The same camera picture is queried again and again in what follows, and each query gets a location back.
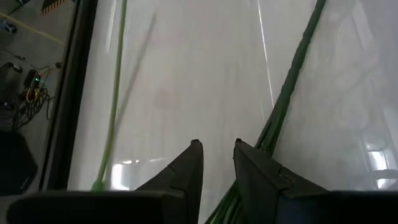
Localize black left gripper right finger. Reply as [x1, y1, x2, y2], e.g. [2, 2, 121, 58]
[233, 138, 327, 224]

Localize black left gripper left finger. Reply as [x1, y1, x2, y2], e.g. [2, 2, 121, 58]
[135, 139, 205, 224]

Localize magenta artificial flower bunch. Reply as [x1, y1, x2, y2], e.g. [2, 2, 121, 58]
[203, 0, 327, 224]

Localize white artificial tulip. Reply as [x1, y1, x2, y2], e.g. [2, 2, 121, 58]
[91, 0, 129, 192]

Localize white glossy table sheet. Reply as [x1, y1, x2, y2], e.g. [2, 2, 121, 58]
[67, 0, 398, 224]

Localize black floor box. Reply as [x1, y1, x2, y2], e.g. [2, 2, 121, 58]
[0, 130, 38, 197]

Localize orange black hazard strip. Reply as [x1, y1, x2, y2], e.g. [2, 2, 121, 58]
[40, 0, 68, 15]

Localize yellow plug cable bundle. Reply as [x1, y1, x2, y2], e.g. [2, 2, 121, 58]
[12, 62, 53, 128]

